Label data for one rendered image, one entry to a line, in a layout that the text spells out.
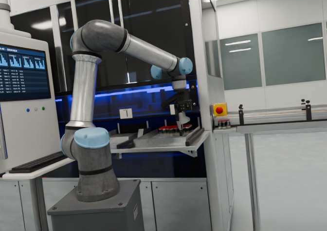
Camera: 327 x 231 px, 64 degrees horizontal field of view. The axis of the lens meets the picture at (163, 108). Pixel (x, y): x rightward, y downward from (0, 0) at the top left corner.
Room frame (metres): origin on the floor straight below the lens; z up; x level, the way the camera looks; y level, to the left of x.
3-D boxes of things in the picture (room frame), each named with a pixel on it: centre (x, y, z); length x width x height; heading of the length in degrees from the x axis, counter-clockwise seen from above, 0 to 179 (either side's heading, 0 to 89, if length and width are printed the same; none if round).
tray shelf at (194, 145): (1.45, 0.13, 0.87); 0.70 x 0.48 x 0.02; 71
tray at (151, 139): (1.36, -0.02, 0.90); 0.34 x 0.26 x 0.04; 161
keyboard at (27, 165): (1.47, 0.68, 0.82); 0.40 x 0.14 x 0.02; 162
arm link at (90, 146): (0.92, 0.27, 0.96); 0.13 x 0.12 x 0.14; 38
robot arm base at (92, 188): (0.92, 0.26, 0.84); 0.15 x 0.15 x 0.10
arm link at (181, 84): (1.37, -0.10, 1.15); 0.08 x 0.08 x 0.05
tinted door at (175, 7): (1.59, -0.01, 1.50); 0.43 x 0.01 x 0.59; 71
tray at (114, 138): (1.57, 0.27, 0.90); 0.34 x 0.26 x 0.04; 161
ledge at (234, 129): (1.53, -0.35, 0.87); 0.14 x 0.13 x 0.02; 161
